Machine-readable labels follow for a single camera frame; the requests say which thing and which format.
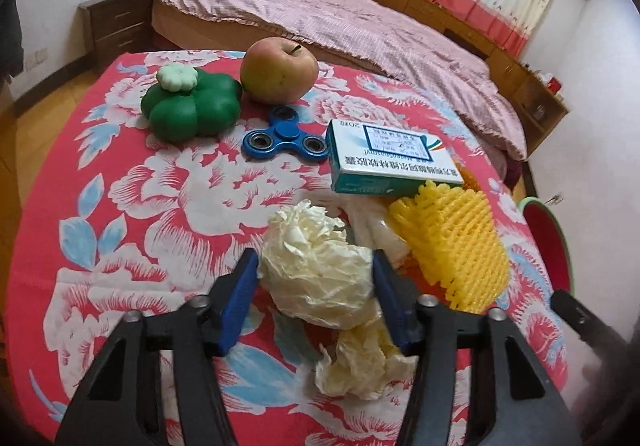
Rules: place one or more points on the bed with pink cover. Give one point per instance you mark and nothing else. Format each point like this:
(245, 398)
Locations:
(350, 10)

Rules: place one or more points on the small white paper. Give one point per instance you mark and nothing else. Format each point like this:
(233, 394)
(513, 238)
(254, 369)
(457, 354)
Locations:
(360, 366)

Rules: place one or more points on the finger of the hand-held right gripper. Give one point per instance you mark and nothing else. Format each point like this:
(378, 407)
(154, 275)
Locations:
(580, 316)

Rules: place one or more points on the blue fidget spinner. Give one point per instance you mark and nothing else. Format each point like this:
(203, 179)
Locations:
(285, 130)

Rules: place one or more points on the green bell pepper toy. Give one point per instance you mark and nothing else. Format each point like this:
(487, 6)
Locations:
(190, 110)

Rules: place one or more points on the apple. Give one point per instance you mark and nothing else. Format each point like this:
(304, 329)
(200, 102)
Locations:
(277, 70)

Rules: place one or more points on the small red box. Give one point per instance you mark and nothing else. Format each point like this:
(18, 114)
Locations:
(553, 84)

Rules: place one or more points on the dark wooden nightstand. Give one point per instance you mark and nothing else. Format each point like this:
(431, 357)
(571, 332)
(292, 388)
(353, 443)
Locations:
(115, 25)

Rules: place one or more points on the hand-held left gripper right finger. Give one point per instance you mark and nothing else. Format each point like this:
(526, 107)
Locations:
(392, 306)

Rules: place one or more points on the white and teal medicine box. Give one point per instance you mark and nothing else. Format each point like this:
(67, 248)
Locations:
(390, 155)

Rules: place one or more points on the light wooden nightstand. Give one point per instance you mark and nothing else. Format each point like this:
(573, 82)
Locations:
(545, 110)

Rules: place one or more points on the low wall socket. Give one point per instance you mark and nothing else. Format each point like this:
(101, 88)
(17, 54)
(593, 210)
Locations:
(554, 199)

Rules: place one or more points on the dark hanging clothing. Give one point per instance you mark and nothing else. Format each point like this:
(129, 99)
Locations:
(12, 35)

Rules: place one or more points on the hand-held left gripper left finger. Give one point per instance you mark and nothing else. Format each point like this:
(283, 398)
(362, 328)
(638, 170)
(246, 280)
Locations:
(240, 306)

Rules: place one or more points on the large white paper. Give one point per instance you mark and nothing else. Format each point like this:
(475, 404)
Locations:
(315, 271)

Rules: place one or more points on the clear plastic bag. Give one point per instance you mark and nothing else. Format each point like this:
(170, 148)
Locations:
(372, 231)

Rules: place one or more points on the yellow foam fruit net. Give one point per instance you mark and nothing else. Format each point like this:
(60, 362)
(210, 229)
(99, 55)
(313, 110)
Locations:
(450, 246)

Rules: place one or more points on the red floral tablecloth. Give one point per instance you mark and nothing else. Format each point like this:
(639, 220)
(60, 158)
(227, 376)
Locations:
(125, 206)

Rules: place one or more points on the wall outlet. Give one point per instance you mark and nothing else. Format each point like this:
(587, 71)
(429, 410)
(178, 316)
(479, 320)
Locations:
(37, 57)

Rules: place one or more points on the red round stool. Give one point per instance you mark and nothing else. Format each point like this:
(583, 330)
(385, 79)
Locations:
(547, 241)

